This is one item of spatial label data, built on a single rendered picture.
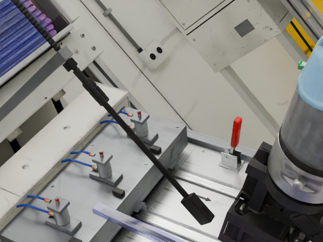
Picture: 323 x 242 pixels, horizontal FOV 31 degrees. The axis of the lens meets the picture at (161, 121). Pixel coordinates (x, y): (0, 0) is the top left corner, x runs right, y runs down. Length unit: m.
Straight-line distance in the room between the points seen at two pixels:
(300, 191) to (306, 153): 0.05
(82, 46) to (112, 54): 1.97
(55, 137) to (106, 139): 0.09
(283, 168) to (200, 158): 0.53
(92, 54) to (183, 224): 0.39
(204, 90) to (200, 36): 1.45
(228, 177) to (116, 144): 0.20
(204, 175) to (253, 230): 0.42
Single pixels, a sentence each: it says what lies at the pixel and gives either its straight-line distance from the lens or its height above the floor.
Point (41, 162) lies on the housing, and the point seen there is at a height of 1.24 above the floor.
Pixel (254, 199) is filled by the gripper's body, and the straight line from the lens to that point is 0.59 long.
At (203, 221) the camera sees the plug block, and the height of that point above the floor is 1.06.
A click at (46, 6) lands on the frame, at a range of 1.15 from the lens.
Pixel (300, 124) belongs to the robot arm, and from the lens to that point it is 0.48.
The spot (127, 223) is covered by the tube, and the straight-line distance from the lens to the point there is 0.77.
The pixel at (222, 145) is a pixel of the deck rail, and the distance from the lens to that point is 1.05.
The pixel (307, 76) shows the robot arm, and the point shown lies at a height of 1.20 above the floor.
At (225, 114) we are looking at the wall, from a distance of 3.43.
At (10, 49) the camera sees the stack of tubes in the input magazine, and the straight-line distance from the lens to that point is 1.02.
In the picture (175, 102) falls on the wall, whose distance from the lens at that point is 3.22.
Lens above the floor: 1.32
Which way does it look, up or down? 9 degrees down
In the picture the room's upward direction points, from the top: 41 degrees counter-clockwise
